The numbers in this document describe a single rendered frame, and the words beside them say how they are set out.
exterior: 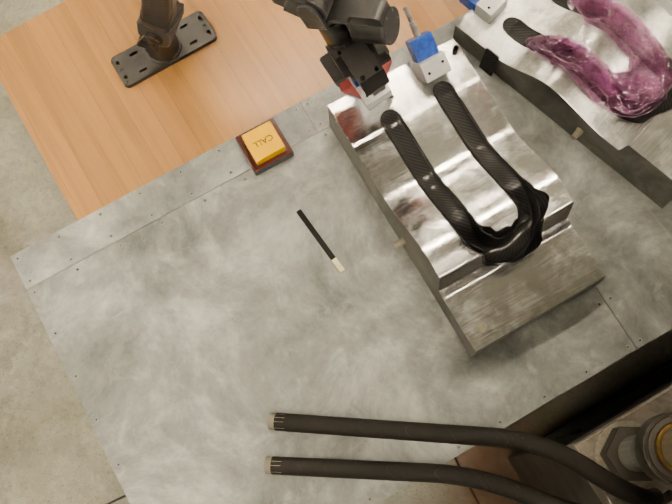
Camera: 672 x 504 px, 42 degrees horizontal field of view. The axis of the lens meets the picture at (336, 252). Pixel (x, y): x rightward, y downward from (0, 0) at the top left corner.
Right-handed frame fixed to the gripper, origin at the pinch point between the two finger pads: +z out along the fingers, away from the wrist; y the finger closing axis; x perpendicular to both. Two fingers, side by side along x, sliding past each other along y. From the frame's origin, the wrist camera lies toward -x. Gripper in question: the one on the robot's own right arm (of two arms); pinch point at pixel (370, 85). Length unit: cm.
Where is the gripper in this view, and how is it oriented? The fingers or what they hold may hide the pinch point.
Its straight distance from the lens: 153.8
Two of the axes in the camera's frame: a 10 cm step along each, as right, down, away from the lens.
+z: 3.5, 4.1, 8.4
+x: -4.2, -7.3, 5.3
